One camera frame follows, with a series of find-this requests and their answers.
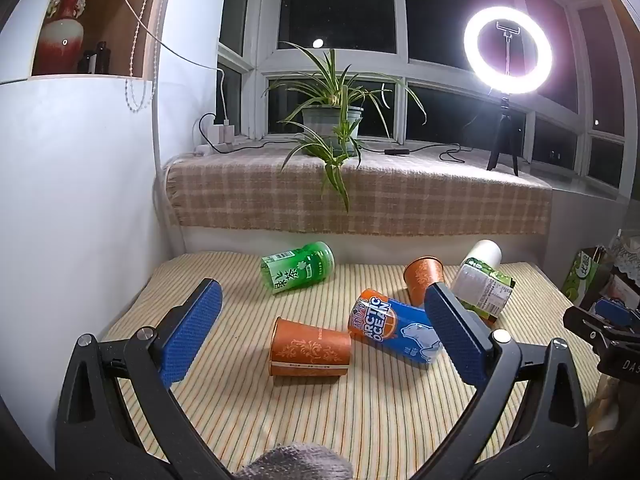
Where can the white window frame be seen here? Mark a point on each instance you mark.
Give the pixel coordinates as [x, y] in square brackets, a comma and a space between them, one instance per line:
[400, 67]

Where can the blue and orange drink can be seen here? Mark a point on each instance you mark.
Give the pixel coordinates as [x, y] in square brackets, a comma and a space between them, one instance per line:
[390, 327]

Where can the potted spider plant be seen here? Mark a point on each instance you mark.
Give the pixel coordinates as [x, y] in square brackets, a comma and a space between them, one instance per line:
[330, 120]

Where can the red and white vase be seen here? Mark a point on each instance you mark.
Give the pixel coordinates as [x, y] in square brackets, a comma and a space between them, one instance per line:
[60, 40]

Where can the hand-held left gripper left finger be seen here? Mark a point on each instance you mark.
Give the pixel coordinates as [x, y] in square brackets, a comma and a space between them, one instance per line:
[192, 335]

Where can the grey knitted cloth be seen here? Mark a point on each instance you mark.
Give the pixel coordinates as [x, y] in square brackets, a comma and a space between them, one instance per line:
[295, 462]

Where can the orange patterned paper cup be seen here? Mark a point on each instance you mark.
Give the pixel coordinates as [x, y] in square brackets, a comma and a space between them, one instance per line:
[420, 277]
[310, 347]

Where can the striped mat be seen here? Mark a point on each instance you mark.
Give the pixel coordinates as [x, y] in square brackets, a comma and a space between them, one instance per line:
[240, 400]

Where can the white cabinet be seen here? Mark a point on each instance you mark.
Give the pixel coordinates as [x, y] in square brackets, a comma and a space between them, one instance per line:
[75, 185]

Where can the green tea can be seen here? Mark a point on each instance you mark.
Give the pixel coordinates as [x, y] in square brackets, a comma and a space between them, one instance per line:
[297, 267]

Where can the dark bottle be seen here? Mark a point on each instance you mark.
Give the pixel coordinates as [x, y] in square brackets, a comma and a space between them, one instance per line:
[102, 57]
[86, 62]

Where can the white lace cloth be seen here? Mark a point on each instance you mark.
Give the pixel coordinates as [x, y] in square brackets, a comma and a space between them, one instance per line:
[627, 255]

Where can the white and green drink bottle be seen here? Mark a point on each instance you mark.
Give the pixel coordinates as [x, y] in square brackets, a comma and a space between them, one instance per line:
[482, 280]

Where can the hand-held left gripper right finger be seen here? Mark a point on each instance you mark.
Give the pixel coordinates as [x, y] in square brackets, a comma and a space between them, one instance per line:
[455, 340]

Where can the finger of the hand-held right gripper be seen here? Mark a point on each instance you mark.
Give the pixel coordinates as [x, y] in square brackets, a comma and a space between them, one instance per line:
[615, 311]

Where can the black tripod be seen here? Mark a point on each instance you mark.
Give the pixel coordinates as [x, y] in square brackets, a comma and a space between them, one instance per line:
[502, 130]

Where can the white charger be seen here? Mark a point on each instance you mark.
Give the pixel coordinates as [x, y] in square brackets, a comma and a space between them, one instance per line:
[216, 131]
[228, 131]

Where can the green carton box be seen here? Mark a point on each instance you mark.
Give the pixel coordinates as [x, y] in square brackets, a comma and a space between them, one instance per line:
[582, 275]

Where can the white power strip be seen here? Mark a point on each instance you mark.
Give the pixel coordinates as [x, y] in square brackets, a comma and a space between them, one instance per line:
[212, 149]

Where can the plaid cloth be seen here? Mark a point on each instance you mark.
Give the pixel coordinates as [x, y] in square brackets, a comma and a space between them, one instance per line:
[400, 195]

